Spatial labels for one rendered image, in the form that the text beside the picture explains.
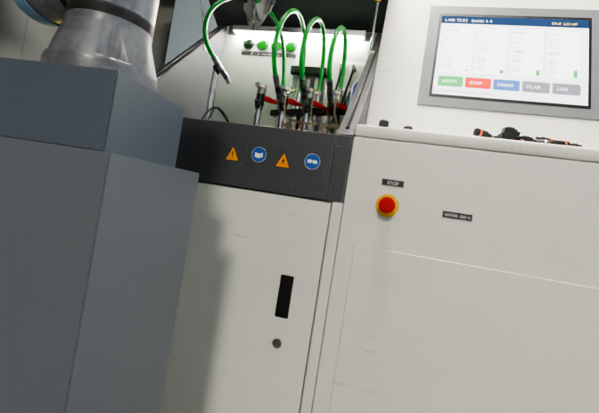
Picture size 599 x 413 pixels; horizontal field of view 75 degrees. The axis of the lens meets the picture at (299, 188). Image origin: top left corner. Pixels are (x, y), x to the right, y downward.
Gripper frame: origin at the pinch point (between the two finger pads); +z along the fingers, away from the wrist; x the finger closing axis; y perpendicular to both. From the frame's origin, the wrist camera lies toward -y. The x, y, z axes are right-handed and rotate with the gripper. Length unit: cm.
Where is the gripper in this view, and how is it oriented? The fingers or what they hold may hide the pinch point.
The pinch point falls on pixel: (254, 27)
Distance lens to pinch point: 121.1
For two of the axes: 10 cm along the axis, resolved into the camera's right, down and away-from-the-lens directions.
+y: -2.4, -0.7, -9.7
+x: 9.6, 1.4, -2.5
